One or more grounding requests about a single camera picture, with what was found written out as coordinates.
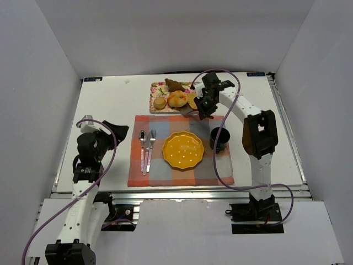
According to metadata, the steel spoon pink handle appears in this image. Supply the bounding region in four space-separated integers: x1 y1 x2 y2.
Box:
138 130 147 172

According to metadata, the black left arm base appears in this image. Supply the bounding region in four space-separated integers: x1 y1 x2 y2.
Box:
94 193 136 232

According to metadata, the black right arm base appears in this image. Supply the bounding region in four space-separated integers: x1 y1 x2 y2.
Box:
225 203 284 235

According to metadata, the steel spatula wooden handle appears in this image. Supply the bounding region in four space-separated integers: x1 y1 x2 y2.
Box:
177 105 216 120

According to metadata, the left blue corner label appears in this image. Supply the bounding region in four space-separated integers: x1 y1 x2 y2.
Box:
83 77 103 82

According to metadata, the small round yellow muffin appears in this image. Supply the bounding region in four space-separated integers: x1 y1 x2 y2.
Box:
153 97 167 110

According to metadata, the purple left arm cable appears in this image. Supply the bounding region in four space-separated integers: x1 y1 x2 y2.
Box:
20 119 117 265

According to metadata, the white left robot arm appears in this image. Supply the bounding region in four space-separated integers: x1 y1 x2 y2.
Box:
45 117 129 264

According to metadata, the checkered orange grey placemat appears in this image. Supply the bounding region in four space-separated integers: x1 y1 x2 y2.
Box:
127 115 234 187

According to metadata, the orange striped bread roll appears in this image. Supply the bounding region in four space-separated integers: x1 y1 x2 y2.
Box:
167 91 188 108

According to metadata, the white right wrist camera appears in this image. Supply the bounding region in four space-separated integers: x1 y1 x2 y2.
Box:
194 83 205 98

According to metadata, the floral rectangular tray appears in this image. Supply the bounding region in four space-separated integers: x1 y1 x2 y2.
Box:
149 82 195 114

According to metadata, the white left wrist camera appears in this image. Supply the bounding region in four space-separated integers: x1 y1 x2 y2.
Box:
76 115 99 134

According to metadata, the steel fork pink handle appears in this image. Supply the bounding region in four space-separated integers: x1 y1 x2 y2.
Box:
146 130 156 172

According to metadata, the brown toast slice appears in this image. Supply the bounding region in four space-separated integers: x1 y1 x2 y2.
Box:
187 92 197 110

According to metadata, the aluminium table frame rail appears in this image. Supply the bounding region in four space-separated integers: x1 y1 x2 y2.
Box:
35 72 345 265

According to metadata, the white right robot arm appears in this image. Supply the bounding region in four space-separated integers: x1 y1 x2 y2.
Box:
191 70 278 216

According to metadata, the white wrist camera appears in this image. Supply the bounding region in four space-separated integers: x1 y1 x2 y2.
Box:
76 115 99 134
194 83 205 98

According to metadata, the yellow dotted plate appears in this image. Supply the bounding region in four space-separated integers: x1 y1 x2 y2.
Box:
162 131 205 169

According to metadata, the brown chocolate croissant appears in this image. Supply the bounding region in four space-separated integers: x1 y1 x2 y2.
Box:
165 78 185 92

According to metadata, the dark green mug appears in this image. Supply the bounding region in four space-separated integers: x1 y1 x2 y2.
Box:
209 127 231 153

